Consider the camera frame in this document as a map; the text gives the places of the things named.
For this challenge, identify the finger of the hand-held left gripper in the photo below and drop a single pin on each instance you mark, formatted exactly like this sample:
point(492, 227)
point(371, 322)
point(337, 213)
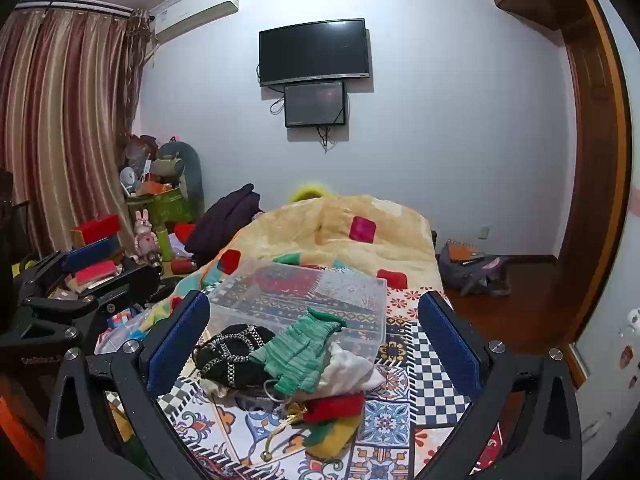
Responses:
point(92, 254)
point(127, 282)

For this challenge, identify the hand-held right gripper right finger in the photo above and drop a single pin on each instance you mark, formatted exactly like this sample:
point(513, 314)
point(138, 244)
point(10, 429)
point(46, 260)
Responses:
point(451, 345)

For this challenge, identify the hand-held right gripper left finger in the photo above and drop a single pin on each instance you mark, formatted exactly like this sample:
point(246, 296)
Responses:
point(176, 345)

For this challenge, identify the black knit hat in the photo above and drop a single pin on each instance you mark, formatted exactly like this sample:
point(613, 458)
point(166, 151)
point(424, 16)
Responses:
point(230, 360)

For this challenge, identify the clear plastic storage box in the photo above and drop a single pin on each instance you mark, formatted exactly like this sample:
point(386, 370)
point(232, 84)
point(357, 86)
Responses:
point(350, 305)

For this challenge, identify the green knit glove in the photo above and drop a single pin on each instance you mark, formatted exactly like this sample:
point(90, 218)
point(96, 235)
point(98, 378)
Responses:
point(295, 355)

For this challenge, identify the red box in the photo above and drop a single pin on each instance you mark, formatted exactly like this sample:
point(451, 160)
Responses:
point(96, 228)

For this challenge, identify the pink rabbit toy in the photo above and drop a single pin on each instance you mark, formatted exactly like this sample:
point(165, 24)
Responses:
point(145, 235)

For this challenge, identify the green bottle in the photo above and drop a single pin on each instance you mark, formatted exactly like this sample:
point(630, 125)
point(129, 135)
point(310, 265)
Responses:
point(165, 246)

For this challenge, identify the red cylinder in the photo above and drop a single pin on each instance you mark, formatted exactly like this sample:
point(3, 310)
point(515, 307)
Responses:
point(183, 265)

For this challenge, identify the patterned bed sheet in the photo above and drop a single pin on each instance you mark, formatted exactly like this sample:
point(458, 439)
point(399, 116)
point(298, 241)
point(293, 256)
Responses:
point(430, 410)

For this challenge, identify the grey backpack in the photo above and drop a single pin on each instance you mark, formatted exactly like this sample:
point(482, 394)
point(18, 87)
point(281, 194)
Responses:
point(475, 272)

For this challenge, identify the green cardboard box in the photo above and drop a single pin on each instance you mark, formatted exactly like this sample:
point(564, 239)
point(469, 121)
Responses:
point(160, 206)

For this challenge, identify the white round toy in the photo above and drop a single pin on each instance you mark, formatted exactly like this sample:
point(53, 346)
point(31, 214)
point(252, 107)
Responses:
point(128, 178)

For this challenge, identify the black chair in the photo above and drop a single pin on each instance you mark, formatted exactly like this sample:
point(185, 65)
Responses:
point(11, 225)

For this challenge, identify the orange spiral notebook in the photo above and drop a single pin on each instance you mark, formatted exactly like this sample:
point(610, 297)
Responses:
point(461, 251)

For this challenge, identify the white cloth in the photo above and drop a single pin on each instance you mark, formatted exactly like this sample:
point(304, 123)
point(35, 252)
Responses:
point(350, 370)

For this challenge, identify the dark purple clothing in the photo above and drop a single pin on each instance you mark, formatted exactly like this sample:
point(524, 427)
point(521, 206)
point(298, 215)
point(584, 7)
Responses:
point(222, 225)

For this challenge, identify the red dotted knit cloth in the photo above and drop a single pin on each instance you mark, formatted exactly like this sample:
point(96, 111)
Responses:
point(287, 281)

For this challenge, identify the striped brown curtain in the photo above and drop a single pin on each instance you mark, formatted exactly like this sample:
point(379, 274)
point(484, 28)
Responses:
point(65, 125)

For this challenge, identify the yellow patchwork quilt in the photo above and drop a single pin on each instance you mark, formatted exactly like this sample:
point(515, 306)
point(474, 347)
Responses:
point(310, 235)

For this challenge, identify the yellow green round cushion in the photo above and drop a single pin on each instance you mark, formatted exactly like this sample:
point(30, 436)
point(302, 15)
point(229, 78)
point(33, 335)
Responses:
point(310, 191)

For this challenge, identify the white air conditioner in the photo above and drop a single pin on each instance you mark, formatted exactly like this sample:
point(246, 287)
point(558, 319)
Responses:
point(195, 12)

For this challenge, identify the white wall socket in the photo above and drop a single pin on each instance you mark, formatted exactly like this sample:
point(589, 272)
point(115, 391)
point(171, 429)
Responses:
point(483, 233)

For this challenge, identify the wall sticker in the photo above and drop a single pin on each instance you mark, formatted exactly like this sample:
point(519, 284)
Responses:
point(625, 356)

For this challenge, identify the small black wall monitor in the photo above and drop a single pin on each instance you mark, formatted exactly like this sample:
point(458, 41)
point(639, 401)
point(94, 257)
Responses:
point(315, 105)

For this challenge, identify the large black wall television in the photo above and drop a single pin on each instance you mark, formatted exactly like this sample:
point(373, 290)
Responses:
point(315, 52)

